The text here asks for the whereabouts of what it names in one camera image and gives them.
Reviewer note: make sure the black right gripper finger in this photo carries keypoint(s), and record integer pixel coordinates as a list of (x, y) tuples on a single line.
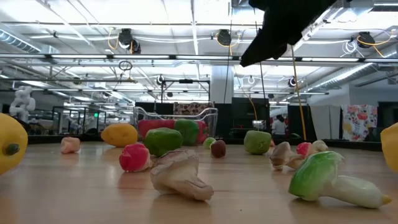
[(264, 49)]

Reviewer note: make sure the green lime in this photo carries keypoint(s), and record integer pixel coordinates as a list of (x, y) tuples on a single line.
[(162, 141), (257, 142)]

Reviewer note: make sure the brown cap mushroom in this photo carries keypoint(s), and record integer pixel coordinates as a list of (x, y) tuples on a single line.
[(177, 174), (283, 155)]

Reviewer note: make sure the green cap mushroom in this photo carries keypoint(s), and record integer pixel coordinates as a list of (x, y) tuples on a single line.
[(314, 177), (207, 141)]

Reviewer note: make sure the green bell pepper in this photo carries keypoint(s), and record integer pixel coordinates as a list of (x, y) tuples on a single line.
[(189, 130)]

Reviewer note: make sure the small red bell pepper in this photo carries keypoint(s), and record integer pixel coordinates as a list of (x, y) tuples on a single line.
[(146, 125)]

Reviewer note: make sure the yellow lemon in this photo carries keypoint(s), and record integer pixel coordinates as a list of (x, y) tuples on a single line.
[(390, 146), (15, 133)]

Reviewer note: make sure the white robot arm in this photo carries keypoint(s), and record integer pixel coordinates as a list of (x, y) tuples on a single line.
[(23, 102)]

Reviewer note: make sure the black cabinet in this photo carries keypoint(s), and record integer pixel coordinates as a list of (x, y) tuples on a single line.
[(248, 112)]

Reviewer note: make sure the person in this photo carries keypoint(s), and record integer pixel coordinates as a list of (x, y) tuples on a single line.
[(279, 126)]

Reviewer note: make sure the brown patterned cloth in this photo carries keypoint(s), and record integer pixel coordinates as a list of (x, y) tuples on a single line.
[(189, 108)]

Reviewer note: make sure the floral patterned cloth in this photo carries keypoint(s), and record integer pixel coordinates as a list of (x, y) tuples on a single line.
[(359, 121)]

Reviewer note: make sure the clear plastic bin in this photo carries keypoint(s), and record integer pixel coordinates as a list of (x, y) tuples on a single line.
[(146, 115)]

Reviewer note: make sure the orange-yellow lemon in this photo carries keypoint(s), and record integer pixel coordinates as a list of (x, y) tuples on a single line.
[(119, 134)]

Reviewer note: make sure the black metal rig frame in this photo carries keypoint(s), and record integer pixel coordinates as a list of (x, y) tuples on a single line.
[(186, 81)]

